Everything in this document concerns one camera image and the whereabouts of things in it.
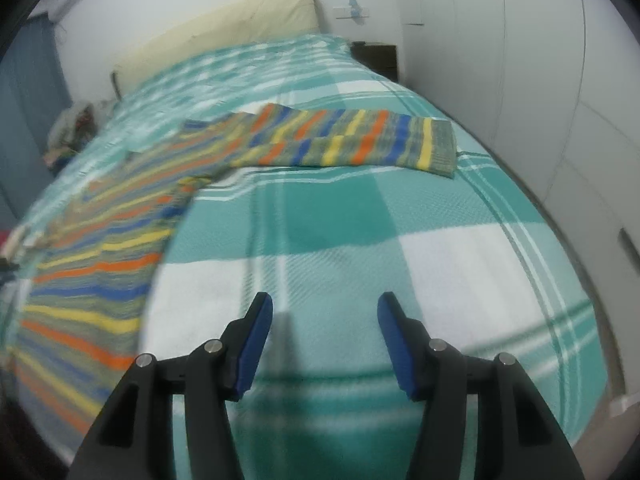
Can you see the multicolour striped knit sweater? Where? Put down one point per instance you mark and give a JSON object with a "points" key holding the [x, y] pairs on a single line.
{"points": [[100, 260]]}

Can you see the cream padded headboard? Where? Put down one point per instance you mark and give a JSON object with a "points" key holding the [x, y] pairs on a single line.
{"points": [[225, 30]]}

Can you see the pile of clothes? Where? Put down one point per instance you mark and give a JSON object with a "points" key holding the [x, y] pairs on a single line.
{"points": [[70, 125]]}

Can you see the white wall socket panel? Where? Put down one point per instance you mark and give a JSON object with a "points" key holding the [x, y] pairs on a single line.
{"points": [[350, 10]]}

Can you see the cream and red cloth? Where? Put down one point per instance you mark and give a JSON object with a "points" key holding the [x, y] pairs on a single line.
{"points": [[12, 245]]}

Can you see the dark wooden nightstand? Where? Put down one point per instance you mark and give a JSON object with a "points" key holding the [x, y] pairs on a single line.
{"points": [[375, 57]]}

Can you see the green white checked blanket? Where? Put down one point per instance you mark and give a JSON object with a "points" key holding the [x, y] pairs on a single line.
{"points": [[325, 225]]}

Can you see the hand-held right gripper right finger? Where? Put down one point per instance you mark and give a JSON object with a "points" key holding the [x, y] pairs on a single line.
{"points": [[397, 350]]}

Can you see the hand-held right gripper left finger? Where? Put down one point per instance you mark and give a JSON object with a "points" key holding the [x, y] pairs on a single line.
{"points": [[252, 350]]}

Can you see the white wardrobe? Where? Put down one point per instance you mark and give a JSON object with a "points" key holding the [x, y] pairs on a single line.
{"points": [[525, 60]]}

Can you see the blue curtain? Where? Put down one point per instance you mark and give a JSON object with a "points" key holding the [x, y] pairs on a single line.
{"points": [[30, 85]]}

